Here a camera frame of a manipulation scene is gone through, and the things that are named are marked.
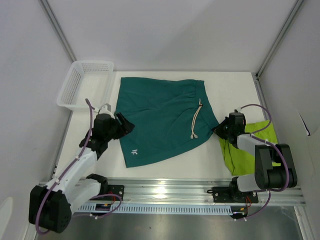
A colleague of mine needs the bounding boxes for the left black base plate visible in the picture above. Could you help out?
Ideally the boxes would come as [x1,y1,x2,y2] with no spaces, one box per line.
[99,184,125,202]

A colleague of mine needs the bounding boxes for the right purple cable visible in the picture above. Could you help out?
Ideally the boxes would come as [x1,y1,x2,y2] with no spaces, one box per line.
[234,104,292,222]

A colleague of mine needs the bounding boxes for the teal green shorts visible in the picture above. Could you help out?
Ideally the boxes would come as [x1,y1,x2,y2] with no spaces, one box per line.
[116,77,219,168]

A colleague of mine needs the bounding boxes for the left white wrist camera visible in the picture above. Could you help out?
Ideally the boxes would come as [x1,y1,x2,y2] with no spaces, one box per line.
[96,103,114,118]

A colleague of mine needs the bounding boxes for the aluminium frame post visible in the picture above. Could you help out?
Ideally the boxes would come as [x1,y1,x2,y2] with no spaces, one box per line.
[38,0,77,63]
[255,0,306,81]

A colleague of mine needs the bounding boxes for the left aluminium frame post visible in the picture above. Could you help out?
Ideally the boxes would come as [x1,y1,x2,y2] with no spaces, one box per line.
[38,0,77,63]

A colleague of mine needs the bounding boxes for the aluminium mounting rail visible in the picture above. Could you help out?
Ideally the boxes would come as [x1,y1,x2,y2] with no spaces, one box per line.
[33,177,307,207]

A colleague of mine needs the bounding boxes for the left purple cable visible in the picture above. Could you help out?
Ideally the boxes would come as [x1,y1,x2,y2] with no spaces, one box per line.
[34,98,123,235]

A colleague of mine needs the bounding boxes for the purple cable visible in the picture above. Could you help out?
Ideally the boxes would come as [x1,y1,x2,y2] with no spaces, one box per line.
[34,98,123,235]
[234,104,292,222]

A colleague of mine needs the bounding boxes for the white plastic basket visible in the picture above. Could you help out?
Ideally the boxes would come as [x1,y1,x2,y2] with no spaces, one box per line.
[56,60,114,111]

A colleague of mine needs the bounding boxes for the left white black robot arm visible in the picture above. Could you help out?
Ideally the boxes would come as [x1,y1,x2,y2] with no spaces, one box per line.
[28,113,135,235]

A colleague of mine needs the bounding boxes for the lime green shorts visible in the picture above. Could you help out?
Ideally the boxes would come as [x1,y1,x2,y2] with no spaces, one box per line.
[219,123,278,176]

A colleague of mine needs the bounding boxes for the right aluminium frame post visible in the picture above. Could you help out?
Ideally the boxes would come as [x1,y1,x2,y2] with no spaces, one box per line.
[255,0,306,81]

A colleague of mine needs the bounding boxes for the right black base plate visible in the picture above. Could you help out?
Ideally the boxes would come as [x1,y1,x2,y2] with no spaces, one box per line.
[206,186,259,204]

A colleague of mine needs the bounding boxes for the white slotted cable duct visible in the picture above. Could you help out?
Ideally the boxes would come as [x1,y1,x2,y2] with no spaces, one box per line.
[76,202,233,216]

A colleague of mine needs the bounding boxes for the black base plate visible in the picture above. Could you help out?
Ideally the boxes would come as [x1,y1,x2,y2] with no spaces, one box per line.
[99,184,125,202]
[206,186,259,204]

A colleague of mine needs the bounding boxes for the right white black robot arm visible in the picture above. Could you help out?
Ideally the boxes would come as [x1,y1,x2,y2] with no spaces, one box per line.
[213,112,298,202]

